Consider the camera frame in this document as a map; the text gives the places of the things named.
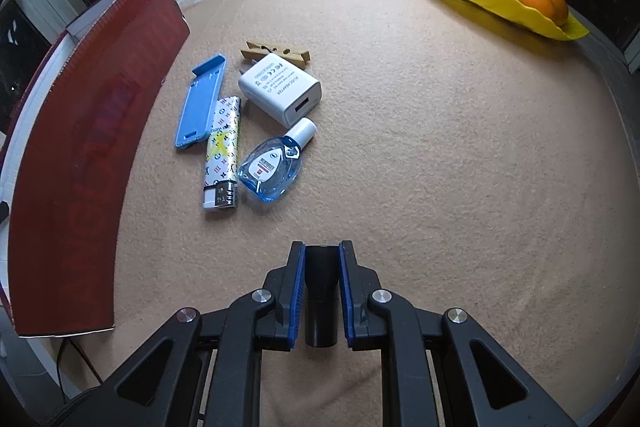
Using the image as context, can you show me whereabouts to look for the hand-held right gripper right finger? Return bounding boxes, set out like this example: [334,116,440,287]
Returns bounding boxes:
[339,240,596,427]

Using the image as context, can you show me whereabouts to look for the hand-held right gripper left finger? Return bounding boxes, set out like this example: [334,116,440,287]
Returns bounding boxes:
[42,241,307,427]

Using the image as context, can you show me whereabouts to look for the black cylinder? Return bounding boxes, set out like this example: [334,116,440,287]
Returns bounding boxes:
[302,244,341,349]

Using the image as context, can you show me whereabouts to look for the clear blue eye-drop bottle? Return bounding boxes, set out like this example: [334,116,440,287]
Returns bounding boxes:
[236,117,317,204]

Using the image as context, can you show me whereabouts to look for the patterned lighter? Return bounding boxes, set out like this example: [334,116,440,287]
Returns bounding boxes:
[201,97,242,212]

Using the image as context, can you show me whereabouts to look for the blue phone stand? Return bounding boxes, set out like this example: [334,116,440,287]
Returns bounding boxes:
[174,55,228,152]

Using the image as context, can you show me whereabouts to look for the white charger adapter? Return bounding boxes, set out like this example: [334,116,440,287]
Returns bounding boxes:
[237,53,321,128]

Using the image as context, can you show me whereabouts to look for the wooden clothespin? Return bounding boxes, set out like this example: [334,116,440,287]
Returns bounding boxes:
[240,39,312,68]

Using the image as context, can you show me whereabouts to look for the beige felt mat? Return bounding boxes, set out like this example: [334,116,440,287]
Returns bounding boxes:
[57,0,637,427]

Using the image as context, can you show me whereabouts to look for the brown thin cable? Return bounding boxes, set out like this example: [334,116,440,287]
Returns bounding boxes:
[54,337,104,387]

